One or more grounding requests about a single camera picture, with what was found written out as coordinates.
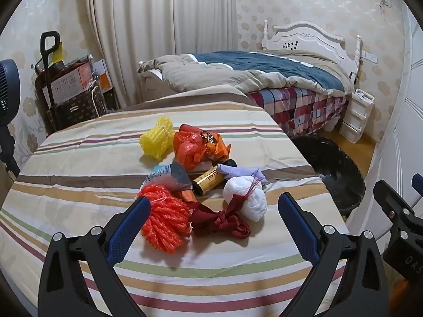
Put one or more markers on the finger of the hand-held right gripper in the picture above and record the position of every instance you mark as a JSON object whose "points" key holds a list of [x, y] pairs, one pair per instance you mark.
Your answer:
{"points": [[418, 183], [391, 203]]}

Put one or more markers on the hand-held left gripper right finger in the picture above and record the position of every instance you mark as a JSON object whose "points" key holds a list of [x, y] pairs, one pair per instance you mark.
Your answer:
{"points": [[295, 228]]}

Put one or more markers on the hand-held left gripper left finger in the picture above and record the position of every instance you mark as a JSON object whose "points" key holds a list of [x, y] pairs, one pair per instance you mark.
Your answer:
{"points": [[132, 231]]}

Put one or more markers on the red foam fruit net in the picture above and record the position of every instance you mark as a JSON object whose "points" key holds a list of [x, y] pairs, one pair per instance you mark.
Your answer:
{"points": [[165, 218]]}

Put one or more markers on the white plastic bag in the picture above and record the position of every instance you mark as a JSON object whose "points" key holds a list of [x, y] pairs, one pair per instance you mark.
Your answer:
{"points": [[252, 201]]}

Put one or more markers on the light blue packet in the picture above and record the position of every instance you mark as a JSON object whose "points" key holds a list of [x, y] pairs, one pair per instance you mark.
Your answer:
{"points": [[158, 173]]}

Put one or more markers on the dark red ribbon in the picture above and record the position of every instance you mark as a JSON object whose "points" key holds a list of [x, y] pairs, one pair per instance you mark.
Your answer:
{"points": [[224, 223]]}

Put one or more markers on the black lined trash bin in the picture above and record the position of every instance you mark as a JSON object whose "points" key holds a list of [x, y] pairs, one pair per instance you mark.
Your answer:
{"points": [[330, 158]]}

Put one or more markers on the purple glove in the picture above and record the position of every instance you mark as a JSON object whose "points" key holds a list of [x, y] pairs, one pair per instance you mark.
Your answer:
{"points": [[238, 171]]}

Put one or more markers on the gold tube with black caps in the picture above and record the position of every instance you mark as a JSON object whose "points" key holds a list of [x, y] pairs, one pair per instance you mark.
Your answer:
{"points": [[208, 180]]}

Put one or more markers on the yellow foam fruit net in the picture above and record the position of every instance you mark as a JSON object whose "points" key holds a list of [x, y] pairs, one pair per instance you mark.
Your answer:
{"points": [[155, 138]]}

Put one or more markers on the orange plastic bag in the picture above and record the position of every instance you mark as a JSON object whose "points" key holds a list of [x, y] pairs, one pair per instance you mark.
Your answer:
{"points": [[190, 148]]}

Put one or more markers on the orange patterned snack wrapper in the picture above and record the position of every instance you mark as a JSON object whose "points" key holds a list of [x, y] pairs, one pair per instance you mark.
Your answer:
{"points": [[219, 147]]}

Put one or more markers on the white panelled door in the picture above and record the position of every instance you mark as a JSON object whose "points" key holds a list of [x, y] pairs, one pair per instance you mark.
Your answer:
{"points": [[406, 122]]}

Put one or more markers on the white plastic drawer unit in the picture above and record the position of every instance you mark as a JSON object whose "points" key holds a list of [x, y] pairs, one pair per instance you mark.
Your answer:
{"points": [[357, 115]]}

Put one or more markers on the plaid bed sheet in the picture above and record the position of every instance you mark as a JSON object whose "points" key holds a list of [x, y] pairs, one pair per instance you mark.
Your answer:
{"points": [[297, 105]]}

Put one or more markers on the white and orange box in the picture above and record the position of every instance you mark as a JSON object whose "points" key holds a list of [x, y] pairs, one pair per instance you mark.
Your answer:
{"points": [[102, 76]]}

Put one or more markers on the cardboard box with red print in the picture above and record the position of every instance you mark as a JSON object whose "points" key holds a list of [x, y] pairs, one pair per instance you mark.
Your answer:
{"points": [[71, 82]]}

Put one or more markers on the beige and blue quilt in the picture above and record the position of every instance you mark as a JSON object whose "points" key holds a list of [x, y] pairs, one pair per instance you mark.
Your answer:
{"points": [[264, 66]]}

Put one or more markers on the black bag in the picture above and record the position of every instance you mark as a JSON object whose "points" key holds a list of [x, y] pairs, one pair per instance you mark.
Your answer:
{"points": [[66, 64]]}

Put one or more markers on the black hand trolley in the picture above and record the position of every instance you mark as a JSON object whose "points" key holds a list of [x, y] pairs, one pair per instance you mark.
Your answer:
{"points": [[46, 72]]}

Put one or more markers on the bed with blankets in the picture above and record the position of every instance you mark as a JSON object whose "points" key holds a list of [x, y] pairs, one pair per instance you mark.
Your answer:
{"points": [[307, 34]]}

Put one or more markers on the dark blue standing fan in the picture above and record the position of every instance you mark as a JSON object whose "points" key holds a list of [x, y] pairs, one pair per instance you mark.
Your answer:
{"points": [[8, 86]]}

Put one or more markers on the yellow tag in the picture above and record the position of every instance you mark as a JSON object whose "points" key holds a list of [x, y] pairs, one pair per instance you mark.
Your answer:
{"points": [[58, 52]]}

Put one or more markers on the cream curtain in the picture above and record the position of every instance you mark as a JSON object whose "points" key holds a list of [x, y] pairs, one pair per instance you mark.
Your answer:
{"points": [[158, 23]]}

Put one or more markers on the white wall socket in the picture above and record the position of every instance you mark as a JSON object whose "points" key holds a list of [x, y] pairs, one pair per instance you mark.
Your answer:
{"points": [[369, 56]]}

